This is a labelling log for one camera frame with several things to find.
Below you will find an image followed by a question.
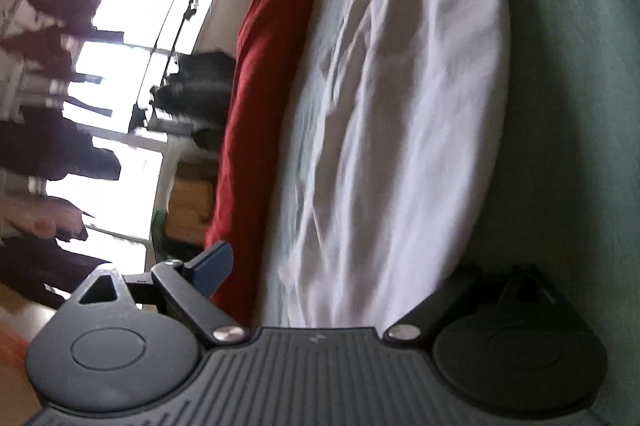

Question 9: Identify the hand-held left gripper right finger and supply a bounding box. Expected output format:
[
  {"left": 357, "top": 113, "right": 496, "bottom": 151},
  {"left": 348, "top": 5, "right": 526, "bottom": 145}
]
[{"left": 385, "top": 266, "right": 556, "bottom": 347}]

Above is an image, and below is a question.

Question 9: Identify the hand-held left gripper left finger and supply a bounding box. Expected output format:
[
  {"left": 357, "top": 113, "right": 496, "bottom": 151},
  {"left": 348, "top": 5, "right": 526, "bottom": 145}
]
[{"left": 75, "top": 242, "right": 248, "bottom": 348}]

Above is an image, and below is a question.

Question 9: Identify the white printed t-shirt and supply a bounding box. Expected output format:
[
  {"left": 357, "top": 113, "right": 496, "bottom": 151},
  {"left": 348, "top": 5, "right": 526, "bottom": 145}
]
[{"left": 260, "top": 0, "right": 511, "bottom": 332}]

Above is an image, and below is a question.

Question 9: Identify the row of hanging clothes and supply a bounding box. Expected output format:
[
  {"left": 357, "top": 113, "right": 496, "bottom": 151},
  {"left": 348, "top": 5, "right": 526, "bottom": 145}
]
[{"left": 0, "top": 0, "right": 126, "bottom": 307}]

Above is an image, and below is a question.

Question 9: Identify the metal clothes drying rack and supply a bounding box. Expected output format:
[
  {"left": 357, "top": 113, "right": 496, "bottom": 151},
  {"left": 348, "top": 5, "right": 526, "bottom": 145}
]
[{"left": 150, "top": 0, "right": 271, "bottom": 107}]

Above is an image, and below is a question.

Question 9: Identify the cardboard box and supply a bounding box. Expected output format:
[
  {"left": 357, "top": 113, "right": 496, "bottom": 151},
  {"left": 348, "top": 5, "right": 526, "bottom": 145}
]
[{"left": 167, "top": 161, "right": 218, "bottom": 241}]

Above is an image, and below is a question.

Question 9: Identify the black jacket with badge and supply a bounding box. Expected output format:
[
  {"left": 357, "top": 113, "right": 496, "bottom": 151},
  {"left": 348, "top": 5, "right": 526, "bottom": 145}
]
[{"left": 150, "top": 76, "right": 236, "bottom": 127}]

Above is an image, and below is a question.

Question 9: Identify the red duvet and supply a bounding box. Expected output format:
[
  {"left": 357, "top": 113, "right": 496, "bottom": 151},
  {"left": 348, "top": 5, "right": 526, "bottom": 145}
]
[{"left": 205, "top": 0, "right": 326, "bottom": 327}]

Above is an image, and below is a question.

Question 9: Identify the black hanging jacket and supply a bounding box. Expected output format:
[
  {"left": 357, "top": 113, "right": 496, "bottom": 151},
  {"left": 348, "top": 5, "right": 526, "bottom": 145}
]
[{"left": 175, "top": 50, "right": 238, "bottom": 81}]

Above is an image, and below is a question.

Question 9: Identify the orange striped curtain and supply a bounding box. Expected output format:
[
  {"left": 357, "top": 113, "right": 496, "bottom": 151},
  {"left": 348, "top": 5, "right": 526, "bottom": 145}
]
[{"left": 0, "top": 326, "right": 36, "bottom": 407}]

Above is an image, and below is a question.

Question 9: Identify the green checked bed blanket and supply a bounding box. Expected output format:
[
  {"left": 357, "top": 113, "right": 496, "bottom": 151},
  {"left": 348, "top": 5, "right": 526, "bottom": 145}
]
[{"left": 270, "top": 0, "right": 640, "bottom": 287}]

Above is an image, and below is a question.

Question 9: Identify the window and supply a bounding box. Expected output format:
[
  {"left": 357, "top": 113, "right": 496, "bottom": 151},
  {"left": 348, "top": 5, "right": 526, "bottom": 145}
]
[{"left": 45, "top": 0, "right": 236, "bottom": 267}]

